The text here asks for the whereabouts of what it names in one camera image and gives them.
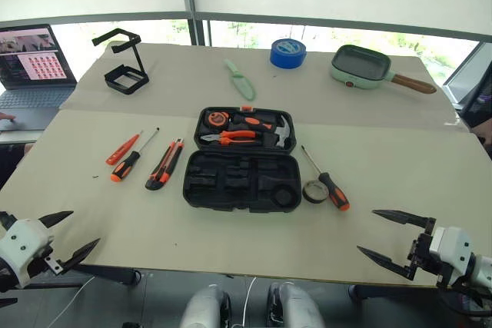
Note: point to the black orange utility knife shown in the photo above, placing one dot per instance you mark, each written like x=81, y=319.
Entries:
x=165, y=164

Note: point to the orange black tape measure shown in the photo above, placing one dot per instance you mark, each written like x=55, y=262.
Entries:
x=216, y=119

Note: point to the silver rounded robot leg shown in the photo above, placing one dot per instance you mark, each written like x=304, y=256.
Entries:
x=296, y=305
x=201, y=307

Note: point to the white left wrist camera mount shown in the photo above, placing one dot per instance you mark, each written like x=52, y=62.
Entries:
x=21, y=243

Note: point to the bystander bare hand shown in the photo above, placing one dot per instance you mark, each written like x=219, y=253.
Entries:
x=7, y=116

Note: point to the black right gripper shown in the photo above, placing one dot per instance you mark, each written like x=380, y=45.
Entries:
x=419, y=253

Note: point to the black electrical tape roll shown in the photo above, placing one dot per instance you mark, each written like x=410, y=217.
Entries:
x=307, y=195

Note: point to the blue tape roll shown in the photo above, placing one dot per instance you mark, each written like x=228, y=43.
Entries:
x=286, y=58

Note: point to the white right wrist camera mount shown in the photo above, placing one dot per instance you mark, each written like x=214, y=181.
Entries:
x=449, y=243

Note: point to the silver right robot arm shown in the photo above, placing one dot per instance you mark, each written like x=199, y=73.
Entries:
x=482, y=268

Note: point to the black table frame bar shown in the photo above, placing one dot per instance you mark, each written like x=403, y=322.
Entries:
x=384, y=292
x=107, y=273

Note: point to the person in black shirt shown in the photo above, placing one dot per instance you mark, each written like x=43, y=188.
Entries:
x=478, y=113

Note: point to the black orange screwdriver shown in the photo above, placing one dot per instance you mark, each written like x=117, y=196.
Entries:
x=125, y=166
x=333, y=189

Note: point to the grey laptop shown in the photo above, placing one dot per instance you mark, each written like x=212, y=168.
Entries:
x=34, y=97

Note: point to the orange voltage tester screwdriver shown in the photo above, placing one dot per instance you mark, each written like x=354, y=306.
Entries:
x=121, y=150

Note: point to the black tool case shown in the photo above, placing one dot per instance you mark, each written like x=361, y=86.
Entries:
x=246, y=186

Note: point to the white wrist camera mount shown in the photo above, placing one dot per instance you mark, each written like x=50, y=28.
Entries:
x=21, y=243
x=449, y=243

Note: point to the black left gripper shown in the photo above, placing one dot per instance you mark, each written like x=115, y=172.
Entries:
x=38, y=260

